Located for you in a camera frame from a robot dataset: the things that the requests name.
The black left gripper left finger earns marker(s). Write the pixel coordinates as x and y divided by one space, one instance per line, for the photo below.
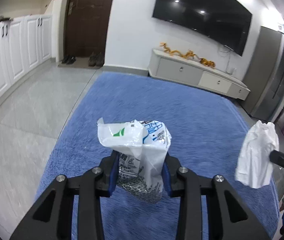
50 217

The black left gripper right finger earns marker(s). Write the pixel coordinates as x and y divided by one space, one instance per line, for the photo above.
228 215

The white tissue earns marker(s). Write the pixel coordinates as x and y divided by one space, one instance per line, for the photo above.
254 169

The white plastic packaging bag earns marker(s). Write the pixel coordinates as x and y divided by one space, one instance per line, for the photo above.
142 147

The blue towel table cover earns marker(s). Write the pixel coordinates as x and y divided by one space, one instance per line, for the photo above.
207 133

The grey refrigerator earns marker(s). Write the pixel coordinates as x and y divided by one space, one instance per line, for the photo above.
265 75

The white TV cabinet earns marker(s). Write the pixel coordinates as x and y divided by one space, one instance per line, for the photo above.
187 72

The brown shoes pair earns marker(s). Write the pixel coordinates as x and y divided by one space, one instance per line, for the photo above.
96 60

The gold tiger figurine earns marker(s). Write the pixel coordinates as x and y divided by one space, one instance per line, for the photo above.
207 63

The black shoes pair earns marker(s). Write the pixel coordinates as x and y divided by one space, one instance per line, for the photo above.
69 59

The gold dragon figurine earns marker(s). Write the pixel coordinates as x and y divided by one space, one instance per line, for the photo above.
188 55

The brown entrance door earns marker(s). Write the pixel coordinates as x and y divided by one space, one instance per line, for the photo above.
86 27

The white wall cupboards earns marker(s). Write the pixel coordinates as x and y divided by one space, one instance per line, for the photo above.
25 38

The black wall television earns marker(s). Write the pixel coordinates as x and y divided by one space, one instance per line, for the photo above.
225 21

